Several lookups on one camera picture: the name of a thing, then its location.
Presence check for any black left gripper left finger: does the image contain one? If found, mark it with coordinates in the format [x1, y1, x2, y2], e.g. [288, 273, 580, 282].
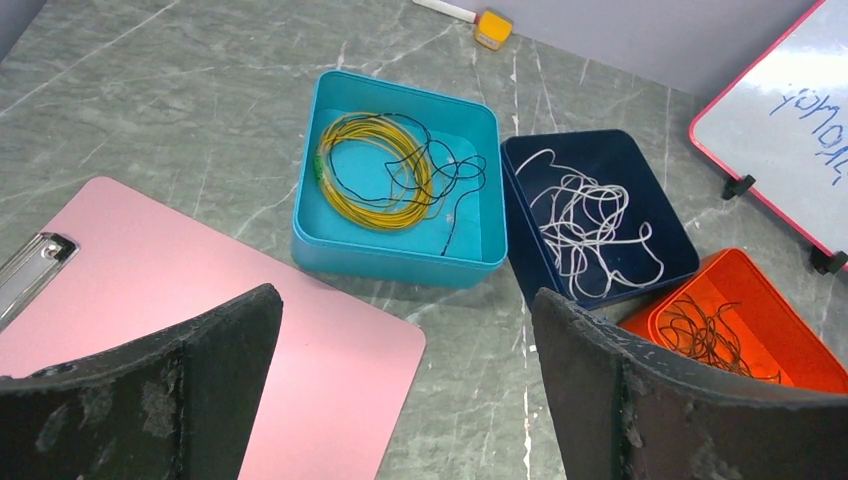
[1, 284, 283, 479]

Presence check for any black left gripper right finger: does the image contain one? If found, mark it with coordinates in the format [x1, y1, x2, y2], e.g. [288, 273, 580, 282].
[531, 288, 847, 479]

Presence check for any brown cable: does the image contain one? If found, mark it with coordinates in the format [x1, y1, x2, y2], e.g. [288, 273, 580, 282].
[655, 292, 784, 386]

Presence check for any white cable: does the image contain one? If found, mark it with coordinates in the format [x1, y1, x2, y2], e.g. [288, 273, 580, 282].
[513, 148, 666, 303]

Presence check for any orange plastic tray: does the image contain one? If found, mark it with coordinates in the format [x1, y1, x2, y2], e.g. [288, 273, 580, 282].
[619, 248, 847, 394]

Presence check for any pink clipboard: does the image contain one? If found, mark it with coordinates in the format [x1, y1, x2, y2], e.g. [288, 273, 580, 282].
[1, 177, 426, 479]

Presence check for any navy blue plastic tray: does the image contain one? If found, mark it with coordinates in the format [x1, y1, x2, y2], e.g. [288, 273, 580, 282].
[501, 129, 699, 310]

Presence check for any teal plastic tray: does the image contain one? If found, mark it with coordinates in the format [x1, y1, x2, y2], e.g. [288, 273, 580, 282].
[291, 69, 507, 288]

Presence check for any pink framed whiteboard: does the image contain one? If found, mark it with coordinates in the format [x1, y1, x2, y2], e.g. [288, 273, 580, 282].
[689, 0, 847, 274]

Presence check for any yellow block eraser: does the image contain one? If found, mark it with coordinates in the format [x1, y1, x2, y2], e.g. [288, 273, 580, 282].
[473, 9, 513, 51]

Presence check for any white marker pen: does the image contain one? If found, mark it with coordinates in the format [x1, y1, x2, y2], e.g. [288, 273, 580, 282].
[412, 0, 477, 24]

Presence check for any yellow coiled cable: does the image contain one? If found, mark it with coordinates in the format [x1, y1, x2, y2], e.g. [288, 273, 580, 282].
[312, 111, 439, 232]

